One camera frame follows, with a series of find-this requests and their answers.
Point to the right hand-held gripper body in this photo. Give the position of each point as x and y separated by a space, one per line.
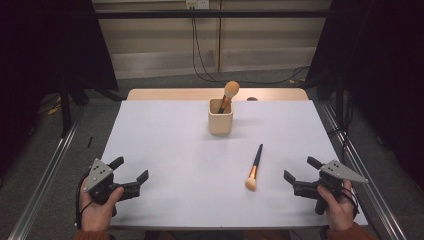
333 178

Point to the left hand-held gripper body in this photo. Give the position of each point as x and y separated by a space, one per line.
100 181

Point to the beige square cup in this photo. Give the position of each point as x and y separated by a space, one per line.
220 121

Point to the large round-head makeup brush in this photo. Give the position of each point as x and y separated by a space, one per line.
230 90

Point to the person's left hand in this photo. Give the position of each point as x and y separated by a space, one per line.
100 213

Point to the person's right hand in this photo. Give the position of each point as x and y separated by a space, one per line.
338 210

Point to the small black stick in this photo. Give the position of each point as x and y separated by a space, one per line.
90 141

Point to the small flat-head makeup brush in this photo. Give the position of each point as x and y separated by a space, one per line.
255 166

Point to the white table sheet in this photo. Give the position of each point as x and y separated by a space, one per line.
183 173

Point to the black metal stand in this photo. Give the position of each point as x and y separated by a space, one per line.
340 100
65 106

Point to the yellow floor scrap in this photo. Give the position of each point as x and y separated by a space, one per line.
54 110

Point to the black curtain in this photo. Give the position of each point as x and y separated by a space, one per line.
383 66
43 50

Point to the aluminium floor rail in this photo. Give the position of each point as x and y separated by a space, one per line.
43 173
363 160

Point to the black horizontal frame bar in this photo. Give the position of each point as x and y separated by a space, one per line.
213 14

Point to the white wall socket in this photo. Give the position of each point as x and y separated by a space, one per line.
197 4

